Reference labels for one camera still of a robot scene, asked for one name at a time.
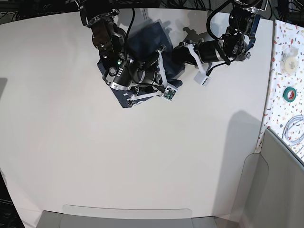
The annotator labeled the grey bin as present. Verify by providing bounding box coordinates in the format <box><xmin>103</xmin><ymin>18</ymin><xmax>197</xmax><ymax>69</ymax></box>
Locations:
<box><xmin>229</xmin><ymin>130</ymin><xmax>304</xmax><ymax>228</ymax></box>
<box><xmin>37</xmin><ymin>205</ymin><xmax>217</xmax><ymax>228</ymax></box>

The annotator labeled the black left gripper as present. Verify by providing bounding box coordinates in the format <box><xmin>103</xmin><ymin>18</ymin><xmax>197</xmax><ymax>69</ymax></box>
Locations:
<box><xmin>172</xmin><ymin>40</ymin><xmax>224</xmax><ymax>67</ymax></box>

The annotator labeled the terrazzo pattern side table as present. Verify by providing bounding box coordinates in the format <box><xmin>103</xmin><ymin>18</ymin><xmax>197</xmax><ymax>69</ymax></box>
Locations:
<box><xmin>256</xmin><ymin>20</ymin><xmax>304</xmax><ymax>160</ymax></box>

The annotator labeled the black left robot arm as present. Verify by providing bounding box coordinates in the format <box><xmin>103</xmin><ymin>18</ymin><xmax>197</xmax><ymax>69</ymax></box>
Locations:
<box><xmin>172</xmin><ymin>0</ymin><xmax>265</xmax><ymax>67</ymax></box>

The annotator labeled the coiled grey cable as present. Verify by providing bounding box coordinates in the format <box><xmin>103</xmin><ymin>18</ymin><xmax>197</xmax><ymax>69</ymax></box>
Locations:
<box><xmin>282</xmin><ymin>114</ymin><xmax>304</xmax><ymax>145</ymax></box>

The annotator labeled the green tape roll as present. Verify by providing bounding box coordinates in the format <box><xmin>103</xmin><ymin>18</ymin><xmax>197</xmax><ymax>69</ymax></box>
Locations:
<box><xmin>283</xmin><ymin>87</ymin><xmax>296</xmax><ymax>103</ymax></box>

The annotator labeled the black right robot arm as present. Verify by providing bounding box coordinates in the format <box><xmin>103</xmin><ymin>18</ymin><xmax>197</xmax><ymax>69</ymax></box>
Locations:
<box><xmin>76</xmin><ymin>0</ymin><xmax>165</xmax><ymax>92</ymax></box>

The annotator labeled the grey bin bottom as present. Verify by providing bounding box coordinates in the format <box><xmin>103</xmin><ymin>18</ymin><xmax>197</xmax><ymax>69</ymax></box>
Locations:
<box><xmin>37</xmin><ymin>205</ymin><xmax>217</xmax><ymax>228</ymax></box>

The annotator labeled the grey bin right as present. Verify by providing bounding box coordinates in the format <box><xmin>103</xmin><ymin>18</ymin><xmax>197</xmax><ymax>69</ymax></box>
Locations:
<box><xmin>229</xmin><ymin>130</ymin><xmax>304</xmax><ymax>228</ymax></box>

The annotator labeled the dark blue t-shirt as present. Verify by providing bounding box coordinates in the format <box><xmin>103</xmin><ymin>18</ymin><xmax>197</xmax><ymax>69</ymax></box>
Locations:
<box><xmin>97</xmin><ymin>22</ymin><xmax>183</xmax><ymax>108</ymax></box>

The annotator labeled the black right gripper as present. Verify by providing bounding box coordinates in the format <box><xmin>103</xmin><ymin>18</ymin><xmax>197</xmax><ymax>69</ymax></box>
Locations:
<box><xmin>136</xmin><ymin>51</ymin><xmax>164</xmax><ymax>94</ymax></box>

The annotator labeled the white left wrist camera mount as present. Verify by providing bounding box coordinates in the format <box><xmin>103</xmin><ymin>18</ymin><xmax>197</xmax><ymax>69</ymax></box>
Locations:
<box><xmin>180</xmin><ymin>42</ymin><xmax>210</xmax><ymax>86</ymax></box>

